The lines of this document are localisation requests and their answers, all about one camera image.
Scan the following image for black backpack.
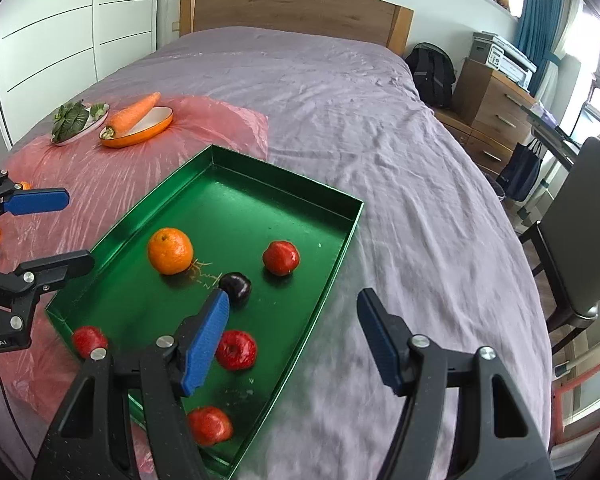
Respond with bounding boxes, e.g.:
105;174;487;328
405;42;456;110

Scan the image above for green metal tray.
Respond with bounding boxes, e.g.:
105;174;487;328
45;144;365;478

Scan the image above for carrot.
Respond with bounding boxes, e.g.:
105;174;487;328
105;92;161;139

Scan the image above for bok choy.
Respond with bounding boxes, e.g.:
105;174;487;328
51;101;107;143

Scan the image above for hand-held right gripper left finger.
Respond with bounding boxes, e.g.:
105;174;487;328
32;289;231;480

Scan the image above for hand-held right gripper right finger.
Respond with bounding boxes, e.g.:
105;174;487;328
357;287;555;480

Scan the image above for grey chair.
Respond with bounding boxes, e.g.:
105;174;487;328
520;136;600;356

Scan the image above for window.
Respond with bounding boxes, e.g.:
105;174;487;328
574;0;600;146

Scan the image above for black bag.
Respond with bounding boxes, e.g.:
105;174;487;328
496;141;544;200

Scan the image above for white wardrobe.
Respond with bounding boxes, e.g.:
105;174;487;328
0;0;168;151

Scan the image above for white plate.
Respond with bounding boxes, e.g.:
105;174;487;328
51;103;110;147

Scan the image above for wooden headboard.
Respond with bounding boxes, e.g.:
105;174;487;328
179;0;415;57

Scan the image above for orange oval dish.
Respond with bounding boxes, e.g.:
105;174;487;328
99;106;174;149

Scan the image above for grey desk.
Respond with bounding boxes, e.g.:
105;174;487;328
527;102;595;161

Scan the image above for pink plastic sheet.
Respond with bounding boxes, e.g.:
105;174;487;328
0;95;269;480

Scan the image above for blue curtain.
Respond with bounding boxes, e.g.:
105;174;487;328
514;0;568;96

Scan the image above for white printer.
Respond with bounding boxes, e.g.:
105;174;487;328
470;31;538;88

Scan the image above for small red apple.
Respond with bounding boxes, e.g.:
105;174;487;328
71;326;109;360

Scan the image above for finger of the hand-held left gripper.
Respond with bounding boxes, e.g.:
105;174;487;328
0;250;96;313
0;170;71;226

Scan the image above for wooden dresser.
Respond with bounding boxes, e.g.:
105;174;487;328
435;57;538;176

